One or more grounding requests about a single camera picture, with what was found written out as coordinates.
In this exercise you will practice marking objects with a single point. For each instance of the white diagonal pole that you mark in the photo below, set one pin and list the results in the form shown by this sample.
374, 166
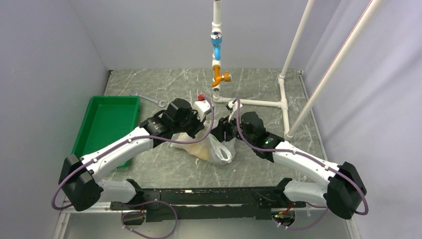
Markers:
353, 36

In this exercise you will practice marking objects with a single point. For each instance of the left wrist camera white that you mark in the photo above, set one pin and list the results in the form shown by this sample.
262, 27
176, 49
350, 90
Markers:
202, 106

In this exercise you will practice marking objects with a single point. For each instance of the green plastic tray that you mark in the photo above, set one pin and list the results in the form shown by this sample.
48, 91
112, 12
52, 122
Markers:
107, 119

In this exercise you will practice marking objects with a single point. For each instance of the orange pipe valve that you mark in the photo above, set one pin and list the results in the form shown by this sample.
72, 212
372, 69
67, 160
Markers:
218, 77

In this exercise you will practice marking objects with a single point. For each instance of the white plastic bag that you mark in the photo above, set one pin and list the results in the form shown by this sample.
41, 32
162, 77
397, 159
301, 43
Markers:
210, 150

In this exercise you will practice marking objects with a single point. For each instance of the silver wrench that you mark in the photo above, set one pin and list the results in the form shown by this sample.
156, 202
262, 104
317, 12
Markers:
160, 103

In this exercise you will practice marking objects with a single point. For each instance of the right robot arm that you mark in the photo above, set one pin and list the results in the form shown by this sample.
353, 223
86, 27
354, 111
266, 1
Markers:
337, 187

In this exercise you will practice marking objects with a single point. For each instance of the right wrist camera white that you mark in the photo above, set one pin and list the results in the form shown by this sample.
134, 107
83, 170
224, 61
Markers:
234, 105

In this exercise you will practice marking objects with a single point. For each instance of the blue pipe valve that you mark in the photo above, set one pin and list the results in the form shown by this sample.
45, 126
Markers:
216, 40

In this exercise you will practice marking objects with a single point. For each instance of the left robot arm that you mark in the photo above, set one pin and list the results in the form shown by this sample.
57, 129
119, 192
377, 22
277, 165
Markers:
82, 180

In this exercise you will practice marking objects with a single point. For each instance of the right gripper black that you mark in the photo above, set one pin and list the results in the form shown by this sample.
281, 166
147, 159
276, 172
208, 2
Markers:
224, 125

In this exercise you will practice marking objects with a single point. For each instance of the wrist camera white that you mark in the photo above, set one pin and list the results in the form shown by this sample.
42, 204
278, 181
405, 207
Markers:
234, 105
202, 106

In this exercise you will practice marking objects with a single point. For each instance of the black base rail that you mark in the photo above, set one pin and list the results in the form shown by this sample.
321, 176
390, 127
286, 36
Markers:
208, 203

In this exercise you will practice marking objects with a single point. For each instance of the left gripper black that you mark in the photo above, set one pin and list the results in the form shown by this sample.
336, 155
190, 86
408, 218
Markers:
199, 125

